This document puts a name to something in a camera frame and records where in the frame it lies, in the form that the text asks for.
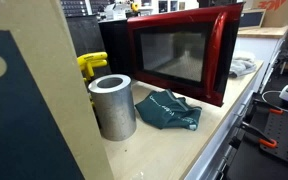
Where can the black perforated plate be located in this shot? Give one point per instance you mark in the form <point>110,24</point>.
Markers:
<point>284,130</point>

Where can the yellow tape roll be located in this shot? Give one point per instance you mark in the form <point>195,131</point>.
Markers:
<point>134,7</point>

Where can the grey garment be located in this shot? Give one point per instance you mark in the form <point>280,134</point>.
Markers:
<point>242,68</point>

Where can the large cardboard box blue print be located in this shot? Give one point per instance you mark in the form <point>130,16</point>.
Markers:
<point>50,50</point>

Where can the white cabinet wood top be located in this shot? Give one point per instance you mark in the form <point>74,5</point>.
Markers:
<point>260,43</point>

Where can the black clamp orange tip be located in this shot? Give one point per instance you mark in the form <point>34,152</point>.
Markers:
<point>267,143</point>
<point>276,111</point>

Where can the black bin rack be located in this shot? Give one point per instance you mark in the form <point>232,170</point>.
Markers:
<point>99,5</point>
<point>73,7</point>

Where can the white device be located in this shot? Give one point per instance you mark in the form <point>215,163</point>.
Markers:
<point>115,11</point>

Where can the dark green cloth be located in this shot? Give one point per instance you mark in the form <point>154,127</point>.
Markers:
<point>167,111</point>

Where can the cardboard box red print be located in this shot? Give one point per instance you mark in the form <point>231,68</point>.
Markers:
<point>277,11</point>

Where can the metal cylinder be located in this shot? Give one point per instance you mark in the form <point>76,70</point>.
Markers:
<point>115,110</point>

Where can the white towel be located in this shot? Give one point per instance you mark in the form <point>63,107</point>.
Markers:
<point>244,55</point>

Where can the black panel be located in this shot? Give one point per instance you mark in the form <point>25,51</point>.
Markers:
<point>84,36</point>

